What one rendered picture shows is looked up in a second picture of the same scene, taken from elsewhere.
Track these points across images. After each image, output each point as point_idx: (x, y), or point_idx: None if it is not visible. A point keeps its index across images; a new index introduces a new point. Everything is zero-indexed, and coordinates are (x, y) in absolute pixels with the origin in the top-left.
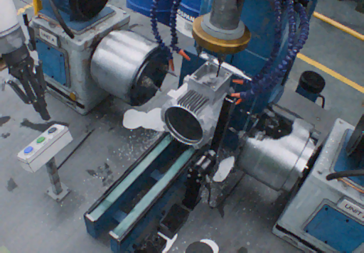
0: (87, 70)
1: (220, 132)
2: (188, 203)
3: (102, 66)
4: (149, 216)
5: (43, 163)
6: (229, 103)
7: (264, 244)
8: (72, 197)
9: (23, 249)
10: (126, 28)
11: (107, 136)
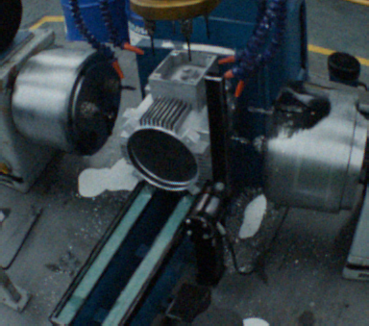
0: (12, 121)
1: (219, 144)
2: (206, 280)
3: (24, 107)
4: (148, 309)
5: None
6: (215, 84)
7: (334, 297)
8: (36, 303)
9: None
10: None
11: (61, 213)
